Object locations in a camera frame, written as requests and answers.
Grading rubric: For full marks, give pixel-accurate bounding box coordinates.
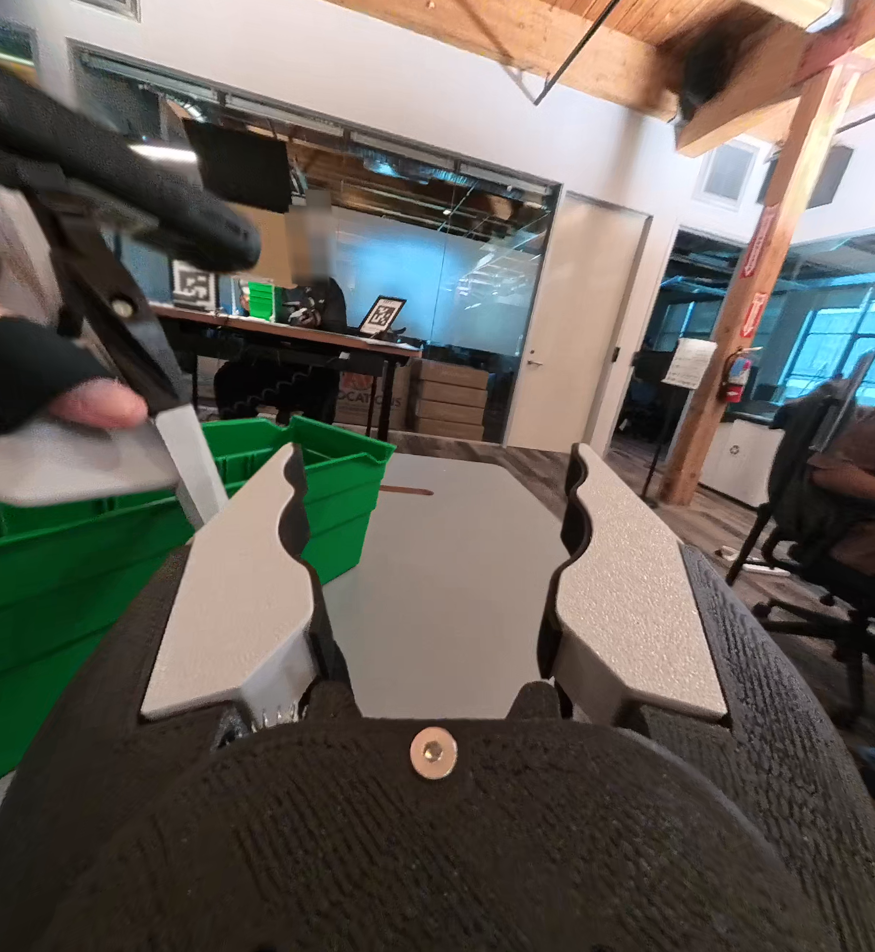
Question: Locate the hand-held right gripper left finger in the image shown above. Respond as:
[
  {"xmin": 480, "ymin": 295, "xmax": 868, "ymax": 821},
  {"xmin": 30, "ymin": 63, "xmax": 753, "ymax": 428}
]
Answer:
[{"xmin": 141, "ymin": 442, "xmax": 353, "ymax": 721}]

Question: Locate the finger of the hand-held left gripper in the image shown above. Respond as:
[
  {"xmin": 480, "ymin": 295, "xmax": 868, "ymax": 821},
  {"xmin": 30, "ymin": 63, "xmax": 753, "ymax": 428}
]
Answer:
[
  {"xmin": 0, "ymin": 422, "xmax": 180, "ymax": 508},
  {"xmin": 51, "ymin": 216, "xmax": 229, "ymax": 531}
]

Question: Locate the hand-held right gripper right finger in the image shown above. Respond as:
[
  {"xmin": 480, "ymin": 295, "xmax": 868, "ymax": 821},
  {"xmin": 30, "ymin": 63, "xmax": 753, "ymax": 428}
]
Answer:
[{"xmin": 536, "ymin": 442, "xmax": 729, "ymax": 726}]

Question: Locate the green plastic bin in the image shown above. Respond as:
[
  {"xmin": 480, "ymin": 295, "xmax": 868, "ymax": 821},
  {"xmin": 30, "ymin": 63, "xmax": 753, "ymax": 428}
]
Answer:
[{"xmin": 0, "ymin": 415, "xmax": 397, "ymax": 803}]

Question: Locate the white power strip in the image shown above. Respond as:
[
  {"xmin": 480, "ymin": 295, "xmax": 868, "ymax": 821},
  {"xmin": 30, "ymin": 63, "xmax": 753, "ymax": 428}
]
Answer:
[{"xmin": 719, "ymin": 546, "xmax": 790, "ymax": 579}]

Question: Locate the black panel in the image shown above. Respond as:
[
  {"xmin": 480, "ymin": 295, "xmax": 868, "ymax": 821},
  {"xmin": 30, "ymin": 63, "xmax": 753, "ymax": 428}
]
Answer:
[{"xmin": 183, "ymin": 119, "xmax": 293, "ymax": 214}]

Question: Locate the framed fiducial tag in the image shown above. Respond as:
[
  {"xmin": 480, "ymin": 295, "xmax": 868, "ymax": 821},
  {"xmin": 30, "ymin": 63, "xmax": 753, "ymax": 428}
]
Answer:
[
  {"xmin": 358, "ymin": 295, "xmax": 409, "ymax": 338},
  {"xmin": 171, "ymin": 259, "xmax": 219, "ymax": 310}
]

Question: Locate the black whiteboard stand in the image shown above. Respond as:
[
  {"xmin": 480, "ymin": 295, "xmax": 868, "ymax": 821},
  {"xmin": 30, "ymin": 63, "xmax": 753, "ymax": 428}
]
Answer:
[{"xmin": 633, "ymin": 387, "xmax": 695, "ymax": 512}]

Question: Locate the long wooden-edged desk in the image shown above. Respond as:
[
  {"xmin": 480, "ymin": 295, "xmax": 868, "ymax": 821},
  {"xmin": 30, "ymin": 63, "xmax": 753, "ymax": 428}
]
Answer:
[{"xmin": 147, "ymin": 301, "xmax": 424, "ymax": 445}]

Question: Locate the tan board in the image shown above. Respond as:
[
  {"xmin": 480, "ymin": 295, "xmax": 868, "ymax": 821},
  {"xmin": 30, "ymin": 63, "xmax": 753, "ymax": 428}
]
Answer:
[{"xmin": 237, "ymin": 207, "xmax": 295, "ymax": 287}]

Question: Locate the white cabinet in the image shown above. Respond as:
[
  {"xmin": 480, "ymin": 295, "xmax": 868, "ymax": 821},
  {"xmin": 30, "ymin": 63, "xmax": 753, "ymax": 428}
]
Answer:
[{"xmin": 698, "ymin": 418, "xmax": 786, "ymax": 512}]

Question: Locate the cardboard box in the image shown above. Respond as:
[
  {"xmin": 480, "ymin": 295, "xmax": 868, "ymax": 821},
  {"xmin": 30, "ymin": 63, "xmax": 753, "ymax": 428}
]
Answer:
[{"xmin": 335, "ymin": 364, "xmax": 414, "ymax": 434}]

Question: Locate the black office chair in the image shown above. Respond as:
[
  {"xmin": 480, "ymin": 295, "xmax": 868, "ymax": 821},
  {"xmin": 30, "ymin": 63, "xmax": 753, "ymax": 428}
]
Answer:
[{"xmin": 726, "ymin": 348, "xmax": 875, "ymax": 731}]

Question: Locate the red fire extinguisher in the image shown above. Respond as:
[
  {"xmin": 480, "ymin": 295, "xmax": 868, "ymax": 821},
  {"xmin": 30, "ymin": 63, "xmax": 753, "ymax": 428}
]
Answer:
[{"xmin": 719, "ymin": 347, "xmax": 756, "ymax": 405}]

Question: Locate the white door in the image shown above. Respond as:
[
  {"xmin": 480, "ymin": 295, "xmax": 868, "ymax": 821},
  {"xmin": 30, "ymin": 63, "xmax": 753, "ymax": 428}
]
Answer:
[{"xmin": 503, "ymin": 191, "xmax": 654, "ymax": 452}]

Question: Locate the large window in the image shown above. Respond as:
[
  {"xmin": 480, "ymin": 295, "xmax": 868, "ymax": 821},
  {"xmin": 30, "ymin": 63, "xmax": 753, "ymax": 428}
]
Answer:
[{"xmin": 778, "ymin": 292, "xmax": 875, "ymax": 412}]

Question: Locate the long red sign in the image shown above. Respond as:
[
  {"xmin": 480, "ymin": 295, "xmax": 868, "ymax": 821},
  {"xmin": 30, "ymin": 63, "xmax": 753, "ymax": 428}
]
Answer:
[{"xmin": 739, "ymin": 204, "xmax": 781, "ymax": 281}]

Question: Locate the black ceiling-mounted device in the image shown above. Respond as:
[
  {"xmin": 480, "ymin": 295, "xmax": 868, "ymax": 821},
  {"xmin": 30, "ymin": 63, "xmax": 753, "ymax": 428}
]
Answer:
[{"xmin": 674, "ymin": 28, "xmax": 745, "ymax": 125}]

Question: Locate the wooden post with red signs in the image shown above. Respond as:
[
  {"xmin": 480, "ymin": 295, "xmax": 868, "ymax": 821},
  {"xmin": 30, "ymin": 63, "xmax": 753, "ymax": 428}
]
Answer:
[{"xmin": 659, "ymin": 63, "xmax": 866, "ymax": 508}]

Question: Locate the white wall vent grille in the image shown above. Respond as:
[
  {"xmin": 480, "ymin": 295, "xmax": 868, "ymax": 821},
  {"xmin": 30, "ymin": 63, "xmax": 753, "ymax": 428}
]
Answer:
[{"xmin": 692, "ymin": 136, "xmax": 763, "ymax": 207}]

